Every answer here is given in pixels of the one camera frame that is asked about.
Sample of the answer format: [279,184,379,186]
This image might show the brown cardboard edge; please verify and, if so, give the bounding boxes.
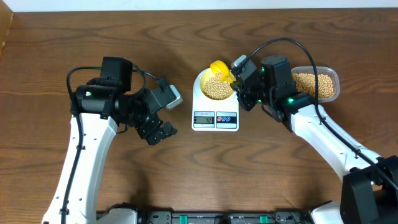
[0,0,14,55]

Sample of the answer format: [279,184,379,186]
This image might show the soybeans pile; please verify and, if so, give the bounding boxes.
[292,73,334,98]

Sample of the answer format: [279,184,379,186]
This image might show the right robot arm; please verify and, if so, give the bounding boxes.
[231,55,397,223]

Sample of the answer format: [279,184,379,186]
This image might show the white digital kitchen scale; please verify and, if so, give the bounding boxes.
[192,68,239,132]

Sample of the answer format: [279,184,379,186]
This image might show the yellow plastic bowl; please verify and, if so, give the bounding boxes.
[199,66,238,101]

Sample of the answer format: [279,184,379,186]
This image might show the yellow plastic measuring scoop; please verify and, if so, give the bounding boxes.
[210,60,236,83]

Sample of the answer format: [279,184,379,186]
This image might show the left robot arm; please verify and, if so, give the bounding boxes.
[42,57,183,223]

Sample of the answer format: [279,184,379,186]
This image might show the soybeans in yellow bowl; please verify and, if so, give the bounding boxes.
[203,77,233,100]

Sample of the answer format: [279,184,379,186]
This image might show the clear plastic container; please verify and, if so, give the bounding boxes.
[292,66,340,103]

